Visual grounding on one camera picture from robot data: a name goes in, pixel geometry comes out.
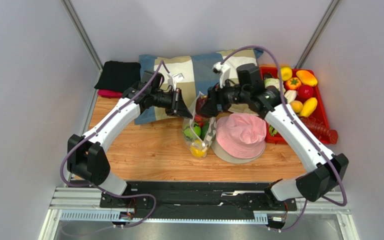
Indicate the red plastic tray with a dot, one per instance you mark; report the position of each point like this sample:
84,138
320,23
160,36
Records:
319,114

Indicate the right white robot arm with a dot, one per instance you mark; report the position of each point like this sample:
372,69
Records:
324,169

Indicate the green avocado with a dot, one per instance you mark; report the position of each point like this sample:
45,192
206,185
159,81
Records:
204,130

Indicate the pink bucket hat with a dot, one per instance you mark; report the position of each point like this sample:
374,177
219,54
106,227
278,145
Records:
240,138

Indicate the yellow lemon top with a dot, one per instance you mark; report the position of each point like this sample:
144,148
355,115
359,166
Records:
285,73

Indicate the checkered blue beige pillow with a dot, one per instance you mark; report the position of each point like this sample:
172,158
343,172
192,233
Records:
197,69

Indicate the right aluminium frame post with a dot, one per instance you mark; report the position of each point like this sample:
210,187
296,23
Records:
318,32

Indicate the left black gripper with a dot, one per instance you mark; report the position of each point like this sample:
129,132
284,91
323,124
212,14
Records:
177,107

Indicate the orange small fruit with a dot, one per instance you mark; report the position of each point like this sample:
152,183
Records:
296,106

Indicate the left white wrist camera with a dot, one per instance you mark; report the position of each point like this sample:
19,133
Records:
173,79

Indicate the red tomato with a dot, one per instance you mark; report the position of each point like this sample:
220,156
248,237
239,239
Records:
305,92

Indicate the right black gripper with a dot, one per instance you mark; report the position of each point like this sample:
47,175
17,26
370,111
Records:
216,99

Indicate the orange persimmon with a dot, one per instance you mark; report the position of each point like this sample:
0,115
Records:
293,83

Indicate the red apple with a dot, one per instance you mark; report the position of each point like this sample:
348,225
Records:
199,120

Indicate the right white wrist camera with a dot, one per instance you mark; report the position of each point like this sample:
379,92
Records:
223,71

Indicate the yellow banana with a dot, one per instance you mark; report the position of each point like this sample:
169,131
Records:
309,106

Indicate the purple onion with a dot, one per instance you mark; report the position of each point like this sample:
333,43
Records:
200,102

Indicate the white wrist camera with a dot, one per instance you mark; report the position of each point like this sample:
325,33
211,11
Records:
223,71
173,79

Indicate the aluminium frame post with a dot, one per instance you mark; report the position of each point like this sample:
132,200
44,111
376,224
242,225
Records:
77,23
318,32

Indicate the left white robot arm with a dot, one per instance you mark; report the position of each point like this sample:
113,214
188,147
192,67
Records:
86,157

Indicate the black folded cloth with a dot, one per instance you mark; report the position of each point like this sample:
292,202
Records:
118,76

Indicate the green watermelon ball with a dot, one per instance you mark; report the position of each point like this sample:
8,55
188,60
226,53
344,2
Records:
191,132

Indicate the clear dotted zip bag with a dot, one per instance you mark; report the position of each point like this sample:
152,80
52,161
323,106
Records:
208,140

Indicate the white radish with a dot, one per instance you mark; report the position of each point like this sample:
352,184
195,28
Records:
290,95

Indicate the left aluminium frame post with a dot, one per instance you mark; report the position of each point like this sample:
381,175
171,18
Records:
77,23

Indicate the red toy lobster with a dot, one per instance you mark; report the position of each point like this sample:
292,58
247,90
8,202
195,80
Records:
320,130

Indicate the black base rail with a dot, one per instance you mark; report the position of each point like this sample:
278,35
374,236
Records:
188,200

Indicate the yellow apple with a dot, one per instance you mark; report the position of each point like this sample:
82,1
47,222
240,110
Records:
198,149

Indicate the orange yellow mango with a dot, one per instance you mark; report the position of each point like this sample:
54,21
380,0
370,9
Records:
307,78

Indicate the pink folded cloth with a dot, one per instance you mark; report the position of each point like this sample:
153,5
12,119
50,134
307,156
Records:
109,94

